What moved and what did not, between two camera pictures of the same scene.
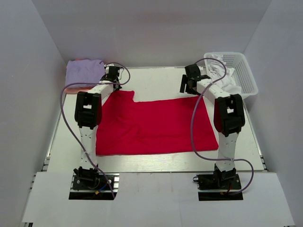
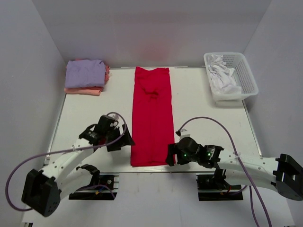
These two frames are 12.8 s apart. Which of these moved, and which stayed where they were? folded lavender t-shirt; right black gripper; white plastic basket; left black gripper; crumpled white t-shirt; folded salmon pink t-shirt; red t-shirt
Moved: left black gripper; red t-shirt; right black gripper
Stayed: white plastic basket; folded lavender t-shirt; folded salmon pink t-shirt; crumpled white t-shirt
